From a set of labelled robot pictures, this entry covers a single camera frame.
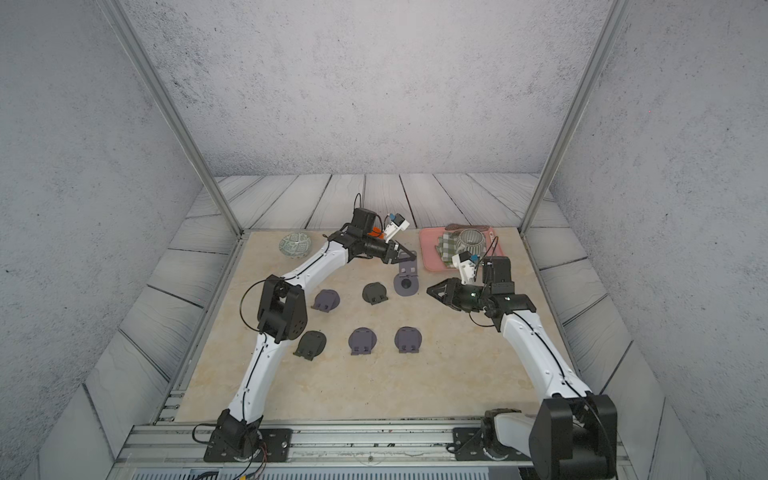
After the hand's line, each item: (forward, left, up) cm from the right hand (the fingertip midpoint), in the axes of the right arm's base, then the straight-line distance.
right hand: (432, 292), depth 78 cm
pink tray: (+29, -3, -22) cm, 36 cm away
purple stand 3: (-4, +20, -20) cm, 29 cm away
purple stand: (+8, +32, -16) cm, 37 cm away
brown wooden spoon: (+45, -13, -20) cm, 51 cm away
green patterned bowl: (+33, +49, -18) cm, 61 cm away
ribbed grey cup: (+29, -16, -12) cm, 35 cm away
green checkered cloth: (+33, -9, -20) cm, 40 cm away
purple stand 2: (+14, +7, -15) cm, 21 cm away
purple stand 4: (-4, +6, -21) cm, 22 cm away
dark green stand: (-6, +35, -19) cm, 40 cm away
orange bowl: (+17, +15, +5) cm, 23 cm away
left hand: (+15, +3, -4) cm, 15 cm away
